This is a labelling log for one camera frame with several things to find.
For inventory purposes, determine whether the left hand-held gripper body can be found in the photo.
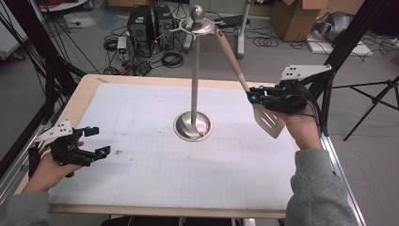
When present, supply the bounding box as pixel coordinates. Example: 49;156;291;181
34;118;96;168

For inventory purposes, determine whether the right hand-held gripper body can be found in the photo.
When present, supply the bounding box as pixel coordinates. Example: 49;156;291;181
266;63;333;115

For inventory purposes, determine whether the beige slotted spatula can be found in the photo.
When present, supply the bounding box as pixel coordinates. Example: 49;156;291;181
214;28;286;139

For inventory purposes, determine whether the metal utensil stand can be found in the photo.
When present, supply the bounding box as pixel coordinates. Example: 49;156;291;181
168;4;224;143

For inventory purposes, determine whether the person's left hand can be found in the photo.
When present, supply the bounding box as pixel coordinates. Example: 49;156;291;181
22;152;85;194

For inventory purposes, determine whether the person's right hand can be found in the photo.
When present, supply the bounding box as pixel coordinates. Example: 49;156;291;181
276;105;324;151

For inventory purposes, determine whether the white grid mat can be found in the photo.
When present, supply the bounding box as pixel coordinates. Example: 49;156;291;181
48;82;297;211

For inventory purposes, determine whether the white flat board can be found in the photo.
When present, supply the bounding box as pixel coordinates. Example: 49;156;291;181
305;31;375;57

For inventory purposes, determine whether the black flat box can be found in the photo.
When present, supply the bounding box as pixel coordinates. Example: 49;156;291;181
215;14;251;28

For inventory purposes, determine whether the large open cardboard box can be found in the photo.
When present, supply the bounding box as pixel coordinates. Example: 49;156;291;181
271;0;330;42

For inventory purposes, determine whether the wooden cabinet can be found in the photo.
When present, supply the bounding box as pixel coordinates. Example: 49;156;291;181
250;0;273;17

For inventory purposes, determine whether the black tripod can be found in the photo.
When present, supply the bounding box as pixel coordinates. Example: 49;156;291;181
331;74;399;142

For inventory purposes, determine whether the grey rounded appliance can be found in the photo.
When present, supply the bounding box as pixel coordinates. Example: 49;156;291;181
313;11;354;41

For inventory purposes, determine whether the small white power device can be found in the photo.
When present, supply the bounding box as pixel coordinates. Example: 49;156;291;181
117;36;128;55

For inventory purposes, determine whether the clear plastic bag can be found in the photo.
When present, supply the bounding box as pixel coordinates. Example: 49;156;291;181
64;11;97;29

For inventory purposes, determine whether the black computer tower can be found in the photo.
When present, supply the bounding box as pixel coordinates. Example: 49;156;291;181
126;5;154;57
153;4;175;51

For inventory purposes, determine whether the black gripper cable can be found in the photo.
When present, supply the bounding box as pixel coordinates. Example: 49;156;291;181
299;89;325;137

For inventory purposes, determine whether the black frame post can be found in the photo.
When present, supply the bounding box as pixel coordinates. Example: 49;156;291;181
309;0;390;92
322;72;335;137

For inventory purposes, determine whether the black cable coil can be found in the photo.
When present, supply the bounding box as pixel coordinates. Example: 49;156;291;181
103;39;119;53
252;37;279;48
161;50;185;69

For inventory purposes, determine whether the bundle of black cables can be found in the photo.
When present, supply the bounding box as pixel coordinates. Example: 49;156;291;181
40;56;86;123

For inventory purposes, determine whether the aluminium frame rail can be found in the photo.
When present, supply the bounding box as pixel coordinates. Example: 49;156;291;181
0;125;41;202
319;135;366;226

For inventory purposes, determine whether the tangle of floor cables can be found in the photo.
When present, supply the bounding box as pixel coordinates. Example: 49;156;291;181
103;59;154;77

